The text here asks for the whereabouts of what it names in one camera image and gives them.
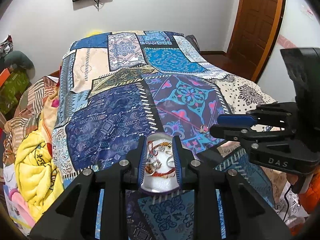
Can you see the striped beige blanket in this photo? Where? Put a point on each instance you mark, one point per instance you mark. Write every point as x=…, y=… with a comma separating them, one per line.
x=27, y=116

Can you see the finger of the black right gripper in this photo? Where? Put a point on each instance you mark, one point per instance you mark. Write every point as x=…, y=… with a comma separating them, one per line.
x=249, y=120
x=237, y=134

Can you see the small silver pendant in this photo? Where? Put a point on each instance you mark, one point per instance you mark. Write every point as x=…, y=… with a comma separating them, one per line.
x=156, y=164

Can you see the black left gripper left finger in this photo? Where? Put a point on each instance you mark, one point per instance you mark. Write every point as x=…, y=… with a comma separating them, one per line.
x=137, y=158

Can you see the grey green plush pillow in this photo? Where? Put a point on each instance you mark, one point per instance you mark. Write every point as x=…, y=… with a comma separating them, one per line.
x=16, y=59

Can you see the yellow fleece blanket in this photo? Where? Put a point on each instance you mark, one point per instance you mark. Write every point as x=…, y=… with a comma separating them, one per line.
x=38, y=178

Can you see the dark blue backpack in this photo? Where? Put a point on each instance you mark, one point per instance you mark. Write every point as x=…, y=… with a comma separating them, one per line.
x=193, y=41

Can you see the orange box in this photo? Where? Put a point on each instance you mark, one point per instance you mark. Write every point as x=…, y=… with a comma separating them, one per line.
x=4, y=75

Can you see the patchwork blue bedspread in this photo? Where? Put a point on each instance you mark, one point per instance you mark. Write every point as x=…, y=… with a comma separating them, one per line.
x=117, y=87

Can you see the brown wooden door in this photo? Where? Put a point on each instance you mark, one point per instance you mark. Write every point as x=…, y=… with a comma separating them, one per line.
x=254, y=35

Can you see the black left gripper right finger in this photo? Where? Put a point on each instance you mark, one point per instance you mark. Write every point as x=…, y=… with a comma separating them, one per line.
x=182, y=157

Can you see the person's right hand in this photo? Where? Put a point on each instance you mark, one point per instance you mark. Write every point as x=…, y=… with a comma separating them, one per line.
x=310, y=198

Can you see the green patterned bag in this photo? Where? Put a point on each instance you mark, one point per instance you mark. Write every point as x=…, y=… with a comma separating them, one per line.
x=12, y=90

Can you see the pink cloth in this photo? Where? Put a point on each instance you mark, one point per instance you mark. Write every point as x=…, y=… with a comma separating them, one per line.
x=22, y=206

